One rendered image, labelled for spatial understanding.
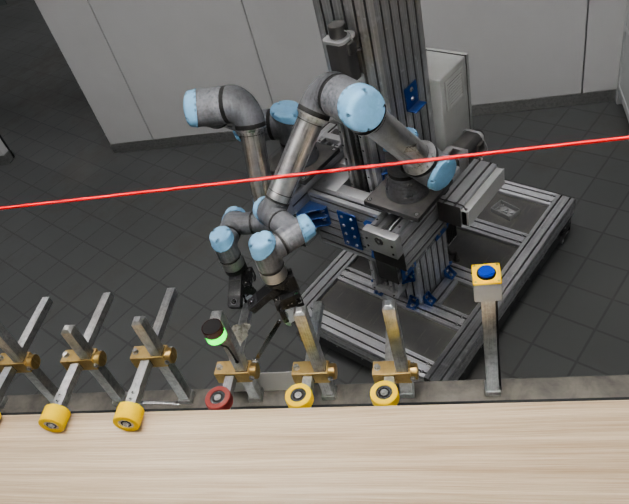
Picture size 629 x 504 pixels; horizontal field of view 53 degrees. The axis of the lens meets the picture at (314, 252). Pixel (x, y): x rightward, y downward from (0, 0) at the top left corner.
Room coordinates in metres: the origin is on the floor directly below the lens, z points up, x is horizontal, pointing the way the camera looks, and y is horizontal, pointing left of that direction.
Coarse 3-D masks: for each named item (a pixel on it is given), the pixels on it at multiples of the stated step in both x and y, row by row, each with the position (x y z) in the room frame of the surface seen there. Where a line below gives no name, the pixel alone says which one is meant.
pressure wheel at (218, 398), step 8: (208, 392) 1.21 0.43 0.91; (216, 392) 1.20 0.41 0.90; (224, 392) 1.19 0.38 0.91; (208, 400) 1.18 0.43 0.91; (216, 400) 1.17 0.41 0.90; (224, 400) 1.16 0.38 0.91; (232, 400) 1.17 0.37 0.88; (208, 408) 1.16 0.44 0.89; (216, 408) 1.15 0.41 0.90; (224, 408) 1.15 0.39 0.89
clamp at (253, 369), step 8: (248, 360) 1.31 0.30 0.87; (216, 368) 1.32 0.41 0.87; (224, 368) 1.31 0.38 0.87; (232, 368) 1.30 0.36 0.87; (248, 368) 1.28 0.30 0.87; (256, 368) 1.28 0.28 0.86; (216, 376) 1.30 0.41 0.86; (224, 376) 1.29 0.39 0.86; (240, 376) 1.28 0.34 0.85; (248, 376) 1.27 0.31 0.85; (256, 376) 1.26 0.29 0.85
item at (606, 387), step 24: (336, 384) 1.25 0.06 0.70; (360, 384) 1.22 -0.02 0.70; (432, 384) 1.14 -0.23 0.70; (456, 384) 1.11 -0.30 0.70; (480, 384) 1.09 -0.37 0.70; (504, 384) 1.06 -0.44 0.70; (528, 384) 1.04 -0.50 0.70; (552, 384) 1.02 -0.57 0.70; (576, 384) 0.99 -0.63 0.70; (600, 384) 0.97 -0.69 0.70; (624, 384) 0.95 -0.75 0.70; (0, 408) 1.58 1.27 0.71; (24, 408) 1.55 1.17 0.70; (72, 408) 1.49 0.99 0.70; (96, 408) 1.45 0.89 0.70; (144, 408) 1.39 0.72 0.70; (168, 408) 1.36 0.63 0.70; (192, 408) 1.33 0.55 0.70; (240, 408) 1.28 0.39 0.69; (264, 408) 1.25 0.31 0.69
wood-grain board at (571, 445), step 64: (0, 448) 1.25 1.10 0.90; (64, 448) 1.17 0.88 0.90; (128, 448) 1.11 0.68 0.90; (192, 448) 1.04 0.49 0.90; (256, 448) 0.98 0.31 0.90; (320, 448) 0.92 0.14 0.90; (384, 448) 0.87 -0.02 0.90; (448, 448) 0.81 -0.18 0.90; (512, 448) 0.76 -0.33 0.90; (576, 448) 0.71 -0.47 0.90
